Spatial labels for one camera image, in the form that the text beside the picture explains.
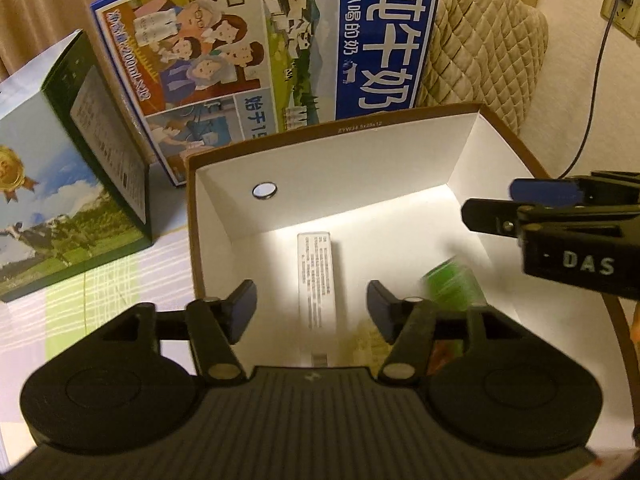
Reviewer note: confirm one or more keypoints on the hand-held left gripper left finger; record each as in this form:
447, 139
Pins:
245, 305

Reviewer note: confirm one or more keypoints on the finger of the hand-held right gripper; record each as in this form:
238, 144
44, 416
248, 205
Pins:
550, 217
545, 191

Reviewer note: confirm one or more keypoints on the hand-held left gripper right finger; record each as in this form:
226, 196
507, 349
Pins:
380, 305

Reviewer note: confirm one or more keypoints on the yellow green snack packet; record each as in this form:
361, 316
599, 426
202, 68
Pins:
360, 345

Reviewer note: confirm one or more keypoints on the long white medicine box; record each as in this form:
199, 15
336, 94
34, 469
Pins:
320, 280

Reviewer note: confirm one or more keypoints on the green medicine box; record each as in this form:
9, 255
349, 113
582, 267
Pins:
452, 285

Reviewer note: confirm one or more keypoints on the brown cardboard storage box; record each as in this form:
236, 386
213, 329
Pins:
350, 185

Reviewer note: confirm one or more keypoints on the plaid cloth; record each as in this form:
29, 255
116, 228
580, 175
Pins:
100, 285

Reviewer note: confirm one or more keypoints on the beige quilted chair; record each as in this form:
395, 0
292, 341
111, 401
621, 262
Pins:
490, 35

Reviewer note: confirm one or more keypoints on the cow print milk carton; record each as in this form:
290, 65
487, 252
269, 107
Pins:
50, 210

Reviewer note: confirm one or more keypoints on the blue milk carton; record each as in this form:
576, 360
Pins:
300, 35

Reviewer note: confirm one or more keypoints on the beige curtain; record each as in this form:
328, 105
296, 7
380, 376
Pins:
50, 0

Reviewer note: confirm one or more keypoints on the wall socket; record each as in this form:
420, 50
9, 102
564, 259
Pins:
612, 12

